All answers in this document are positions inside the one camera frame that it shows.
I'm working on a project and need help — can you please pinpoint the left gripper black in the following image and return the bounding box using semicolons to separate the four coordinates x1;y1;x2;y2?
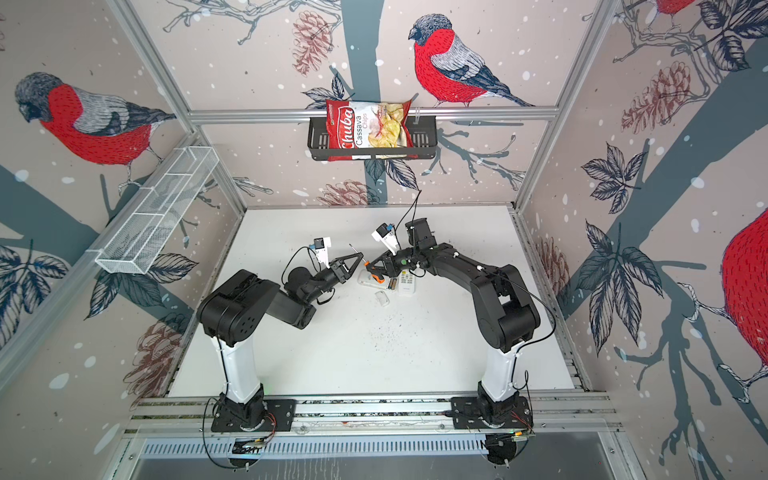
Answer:
303;254;361;307

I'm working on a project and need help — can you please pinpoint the white remote control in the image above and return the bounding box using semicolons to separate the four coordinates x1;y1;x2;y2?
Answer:
397;271;416;296
357;271;397;290

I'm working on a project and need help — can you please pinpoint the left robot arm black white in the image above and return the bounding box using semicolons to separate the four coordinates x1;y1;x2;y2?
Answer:
197;253;363;433

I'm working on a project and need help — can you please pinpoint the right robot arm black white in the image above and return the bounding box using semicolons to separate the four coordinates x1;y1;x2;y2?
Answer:
366;218;541;430

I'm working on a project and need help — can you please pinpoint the red cassava chips bag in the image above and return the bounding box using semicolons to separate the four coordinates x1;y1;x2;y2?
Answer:
326;100;413;150

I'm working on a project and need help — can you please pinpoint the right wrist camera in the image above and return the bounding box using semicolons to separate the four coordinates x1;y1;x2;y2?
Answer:
371;223;400;255

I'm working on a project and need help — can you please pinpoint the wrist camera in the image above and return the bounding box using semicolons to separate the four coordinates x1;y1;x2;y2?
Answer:
310;237;331;269
371;223;400;255

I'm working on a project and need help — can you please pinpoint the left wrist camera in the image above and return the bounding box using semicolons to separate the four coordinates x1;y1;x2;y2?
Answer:
310;237;331;269

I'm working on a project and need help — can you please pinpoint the black wall basket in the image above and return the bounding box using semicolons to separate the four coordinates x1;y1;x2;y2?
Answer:
307;117;437;161

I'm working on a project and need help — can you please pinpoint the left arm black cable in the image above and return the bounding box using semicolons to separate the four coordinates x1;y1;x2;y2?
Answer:
199;395;278;471

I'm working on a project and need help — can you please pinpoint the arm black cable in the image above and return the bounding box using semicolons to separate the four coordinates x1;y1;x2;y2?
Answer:
482;419;536;468
199;395;278;471

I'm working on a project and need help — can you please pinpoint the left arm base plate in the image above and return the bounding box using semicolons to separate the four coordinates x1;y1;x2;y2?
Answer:
211;397;297;433

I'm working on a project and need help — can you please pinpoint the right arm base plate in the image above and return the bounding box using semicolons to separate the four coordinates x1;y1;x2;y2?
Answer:
444;394;533;431

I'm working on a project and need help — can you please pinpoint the white wire mesh shelf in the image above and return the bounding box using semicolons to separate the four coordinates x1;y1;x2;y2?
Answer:
95;146;219;274

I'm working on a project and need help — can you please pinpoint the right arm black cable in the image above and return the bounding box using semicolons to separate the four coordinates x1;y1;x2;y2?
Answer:
482;419;536;468

